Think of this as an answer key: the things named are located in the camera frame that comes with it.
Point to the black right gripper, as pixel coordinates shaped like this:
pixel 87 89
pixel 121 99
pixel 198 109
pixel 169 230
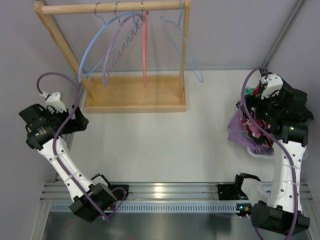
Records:
pixel 252 104

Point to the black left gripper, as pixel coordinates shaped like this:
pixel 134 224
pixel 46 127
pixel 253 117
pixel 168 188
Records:
pixel 75 120

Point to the blue plastic hanger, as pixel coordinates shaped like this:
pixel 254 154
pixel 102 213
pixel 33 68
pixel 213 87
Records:
pixel 123 64

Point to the black trousers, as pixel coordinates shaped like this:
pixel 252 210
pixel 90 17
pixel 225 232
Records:
pixel 293 105

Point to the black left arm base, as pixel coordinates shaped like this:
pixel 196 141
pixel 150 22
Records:
pixel 120 191

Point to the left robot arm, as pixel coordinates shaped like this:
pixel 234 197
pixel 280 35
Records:
pixel 45 128

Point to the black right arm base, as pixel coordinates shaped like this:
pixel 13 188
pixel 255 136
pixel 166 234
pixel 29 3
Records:
pixel 228 192

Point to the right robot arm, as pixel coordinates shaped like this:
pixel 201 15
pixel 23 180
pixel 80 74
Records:
pixel 278 210

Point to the purple plastic hanger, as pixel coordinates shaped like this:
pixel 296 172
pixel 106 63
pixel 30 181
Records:
pixel 122 44

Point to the pink plastic hanger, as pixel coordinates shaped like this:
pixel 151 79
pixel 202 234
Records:
pixel 144 44

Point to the green garment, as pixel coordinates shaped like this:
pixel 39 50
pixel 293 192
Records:
pixel 249 91

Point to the pink camouflage garment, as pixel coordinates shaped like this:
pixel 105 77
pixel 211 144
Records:
pixel 261 142

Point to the purple garment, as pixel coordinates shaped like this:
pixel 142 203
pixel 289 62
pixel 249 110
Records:
pixel 235 129

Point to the white laundry basket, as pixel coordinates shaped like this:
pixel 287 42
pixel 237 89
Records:
pixel 266 156

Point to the wooden clothes rack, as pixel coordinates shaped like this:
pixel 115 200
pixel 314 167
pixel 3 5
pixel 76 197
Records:
pixel 124 93

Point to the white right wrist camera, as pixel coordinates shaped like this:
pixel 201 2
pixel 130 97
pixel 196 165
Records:
pixel 271 86

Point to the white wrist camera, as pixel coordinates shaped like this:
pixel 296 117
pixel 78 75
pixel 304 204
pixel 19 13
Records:
pixel 54 101
pixel 271 86

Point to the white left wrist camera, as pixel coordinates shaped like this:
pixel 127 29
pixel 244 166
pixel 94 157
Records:
pixel 54 101

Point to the aluminium mounting rail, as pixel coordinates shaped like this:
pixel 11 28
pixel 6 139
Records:
pixel 147 191

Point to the slotted grey cable duct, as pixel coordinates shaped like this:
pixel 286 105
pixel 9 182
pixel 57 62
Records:
pixel 182 207

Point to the light blue wire hanger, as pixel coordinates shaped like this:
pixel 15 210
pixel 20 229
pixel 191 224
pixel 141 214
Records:
pixel 185 51

